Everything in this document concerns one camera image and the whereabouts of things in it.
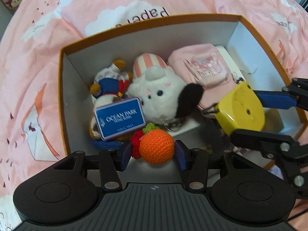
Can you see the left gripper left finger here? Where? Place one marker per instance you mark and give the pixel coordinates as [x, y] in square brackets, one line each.
[110, 163]

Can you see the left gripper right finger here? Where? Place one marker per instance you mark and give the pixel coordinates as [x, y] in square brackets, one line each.
[192, 165]

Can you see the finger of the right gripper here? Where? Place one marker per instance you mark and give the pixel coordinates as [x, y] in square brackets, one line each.
[275, 99]
[269, 145]

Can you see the yellow plastic toy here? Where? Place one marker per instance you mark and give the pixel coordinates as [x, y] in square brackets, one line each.
[240, 109]

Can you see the orange crochet fruit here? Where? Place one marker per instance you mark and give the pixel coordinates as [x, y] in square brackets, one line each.
[152, 144]

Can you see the blue ocean park tag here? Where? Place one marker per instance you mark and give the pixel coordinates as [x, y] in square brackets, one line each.
[115, 116]

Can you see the white dog plush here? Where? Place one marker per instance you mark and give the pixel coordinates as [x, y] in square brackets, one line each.
[163, 95]

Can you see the orange cardboard box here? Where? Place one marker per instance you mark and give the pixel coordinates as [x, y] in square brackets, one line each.
[80, 61]

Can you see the pink fabric pouch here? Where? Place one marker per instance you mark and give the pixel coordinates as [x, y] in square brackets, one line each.
[204, 65]

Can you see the sailor duck plush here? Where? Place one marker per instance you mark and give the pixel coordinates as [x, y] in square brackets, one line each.
[109, 86]

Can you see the black gift box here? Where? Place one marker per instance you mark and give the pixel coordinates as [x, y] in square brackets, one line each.
[209, 137]

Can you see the brown small box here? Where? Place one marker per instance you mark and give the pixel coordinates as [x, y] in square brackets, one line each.
[273, 121]

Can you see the white small box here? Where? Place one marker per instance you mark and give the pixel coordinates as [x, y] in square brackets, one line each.
[235, 71]

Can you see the pink patterned bed quilt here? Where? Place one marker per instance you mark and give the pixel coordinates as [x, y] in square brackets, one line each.
[31, 138]

